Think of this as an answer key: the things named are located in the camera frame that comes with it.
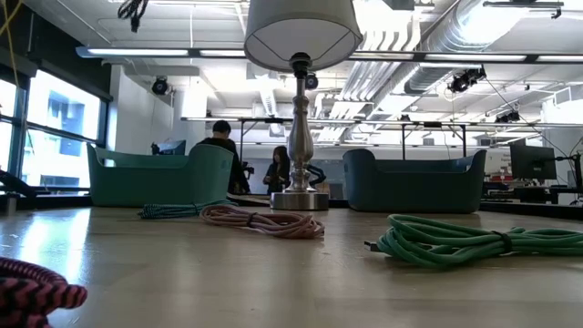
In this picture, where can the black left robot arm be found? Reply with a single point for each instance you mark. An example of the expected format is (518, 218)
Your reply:
(16, 184)

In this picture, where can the person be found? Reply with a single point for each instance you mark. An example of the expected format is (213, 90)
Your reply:
(221, 130)
(278, 173)

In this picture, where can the silver lamp white shade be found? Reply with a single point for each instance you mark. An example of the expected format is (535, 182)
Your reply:
(300, 136)

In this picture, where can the black computer monitor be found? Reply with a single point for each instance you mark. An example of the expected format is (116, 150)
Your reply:
(533, 161)
(173, 148)

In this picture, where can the dark teal plastic bin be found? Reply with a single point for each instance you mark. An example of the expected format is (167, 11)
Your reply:
(410, 187)

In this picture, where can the green plastic bin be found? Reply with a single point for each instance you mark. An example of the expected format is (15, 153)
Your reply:
(159, 182)

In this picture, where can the long ceiling light bar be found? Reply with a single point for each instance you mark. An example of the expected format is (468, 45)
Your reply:
(136, 52)

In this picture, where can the large glass window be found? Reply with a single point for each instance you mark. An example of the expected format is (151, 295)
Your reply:
(64, 105)

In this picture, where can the dark background desk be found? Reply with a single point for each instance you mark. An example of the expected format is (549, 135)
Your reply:
(533, 193)

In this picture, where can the black ceiling camera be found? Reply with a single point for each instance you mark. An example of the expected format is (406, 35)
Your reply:
(508, 117)
(312, 81)
(464, 79)
(160, 85)

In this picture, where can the black background rig frame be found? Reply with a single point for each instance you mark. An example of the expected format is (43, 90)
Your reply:
(403, 141)

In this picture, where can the silver ventilation duct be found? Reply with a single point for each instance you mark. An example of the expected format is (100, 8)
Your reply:
(446, 41)

